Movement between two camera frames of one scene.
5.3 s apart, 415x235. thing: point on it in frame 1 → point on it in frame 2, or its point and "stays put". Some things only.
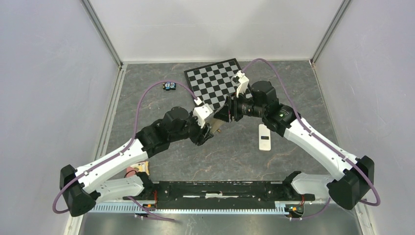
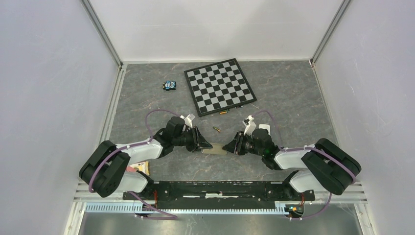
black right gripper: [230, 108] → [235, 146]
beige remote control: [215, 123] → [217, 149]
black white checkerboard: [212, 83] stays put
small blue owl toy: [168, 85] stays put
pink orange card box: [141, 166] stays put
